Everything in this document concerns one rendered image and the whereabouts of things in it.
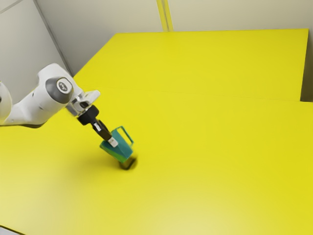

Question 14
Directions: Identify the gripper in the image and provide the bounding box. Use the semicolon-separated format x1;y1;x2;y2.
77;105;119;148

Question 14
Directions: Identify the teal faceted mug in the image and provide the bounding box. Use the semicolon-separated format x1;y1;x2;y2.
99;126;134;163

